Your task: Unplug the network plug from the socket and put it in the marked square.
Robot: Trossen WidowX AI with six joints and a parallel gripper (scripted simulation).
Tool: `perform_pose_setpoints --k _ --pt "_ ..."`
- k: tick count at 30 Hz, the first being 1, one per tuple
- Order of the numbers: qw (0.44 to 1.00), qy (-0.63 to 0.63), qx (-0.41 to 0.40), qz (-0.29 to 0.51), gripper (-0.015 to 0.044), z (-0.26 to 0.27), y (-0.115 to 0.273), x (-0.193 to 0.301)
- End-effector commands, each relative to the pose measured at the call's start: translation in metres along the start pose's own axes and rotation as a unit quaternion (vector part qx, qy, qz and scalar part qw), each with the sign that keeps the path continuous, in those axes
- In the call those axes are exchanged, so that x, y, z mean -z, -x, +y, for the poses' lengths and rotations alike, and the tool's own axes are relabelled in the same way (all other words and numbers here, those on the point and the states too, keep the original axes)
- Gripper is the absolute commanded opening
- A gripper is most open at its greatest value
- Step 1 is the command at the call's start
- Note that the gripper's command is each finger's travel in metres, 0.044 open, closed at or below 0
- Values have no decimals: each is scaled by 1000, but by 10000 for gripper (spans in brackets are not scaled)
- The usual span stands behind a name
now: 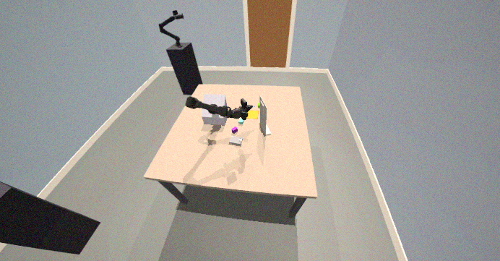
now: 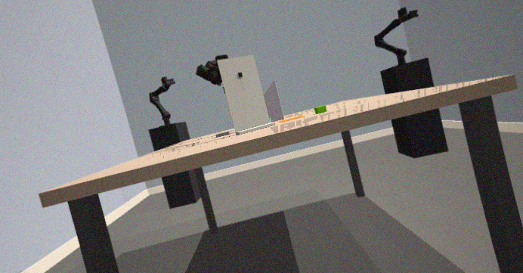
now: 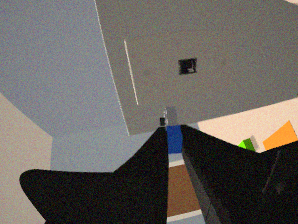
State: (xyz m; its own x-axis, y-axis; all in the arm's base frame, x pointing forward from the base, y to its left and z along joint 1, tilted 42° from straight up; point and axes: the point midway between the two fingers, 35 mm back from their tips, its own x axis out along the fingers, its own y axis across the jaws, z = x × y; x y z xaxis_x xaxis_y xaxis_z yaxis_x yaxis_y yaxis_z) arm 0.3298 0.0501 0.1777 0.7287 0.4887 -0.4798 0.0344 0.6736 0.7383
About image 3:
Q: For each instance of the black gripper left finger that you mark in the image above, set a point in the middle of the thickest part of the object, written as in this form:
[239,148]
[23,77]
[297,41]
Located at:
[136,193]

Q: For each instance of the small green cube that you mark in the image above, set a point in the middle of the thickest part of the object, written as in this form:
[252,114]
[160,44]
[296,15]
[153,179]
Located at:
[246,144]

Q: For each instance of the beige panel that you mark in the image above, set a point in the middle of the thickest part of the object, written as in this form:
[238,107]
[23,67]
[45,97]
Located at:
[207,58]

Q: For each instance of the orange flat square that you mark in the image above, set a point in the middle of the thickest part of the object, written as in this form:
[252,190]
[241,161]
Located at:
[284,135]

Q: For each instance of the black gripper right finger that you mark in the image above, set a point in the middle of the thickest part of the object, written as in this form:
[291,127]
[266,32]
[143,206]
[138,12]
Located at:
[233,184]

